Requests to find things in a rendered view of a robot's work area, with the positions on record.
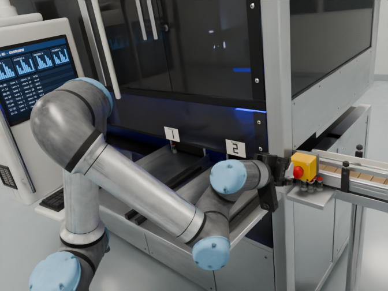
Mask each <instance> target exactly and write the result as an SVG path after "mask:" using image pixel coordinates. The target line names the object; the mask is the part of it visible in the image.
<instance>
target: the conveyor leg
mask: <svg viewBox="0 0 388 291"><path fill-rule="evenodd" d="M366 215H367V207H364V206H360V205H357V204H353V203H352V205H351V213H350V230H349V246H348V262H347V271H346V287H345V291H359V287H360V276H361V264H362V257H363V245H364V233H365V222H366Z"/></svg>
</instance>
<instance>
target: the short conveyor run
mask: <svg viewBox="0 0 388 291"><path fill-rule="evenodd" d="M356 149H357V150H358V151H355V156H349V155H342V154H337V153H333V152H327V151H321V150H316V149H312V152H313V153H317V154H319V173H318V174H316V178H318V177H322V178H323V186H324V187H326V188H331V189H335V190H336V195H335V196H334V197H333V198H335V199H339V200H343V201H346V202H350V203H353V204H357V205H360V206H364V207H368V208H371V209H374V210H378V211H382V212H386V213H388V163H385V162H380V161H373V160H370V159H364V158H363V152H362V151H361V150H362V149H363V146H362V145H361V144H358V145H357V146H356Z"/></svg>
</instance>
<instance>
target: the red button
mask: <svg viewBox="0 0 388 291"><path fill-rule="evenodd" d="M303 175H304V172H303V170H302V168H300V167H298V166H294V168H293V176H294V178H295V179H300V178H301V177H302V176H303Z"/></svg>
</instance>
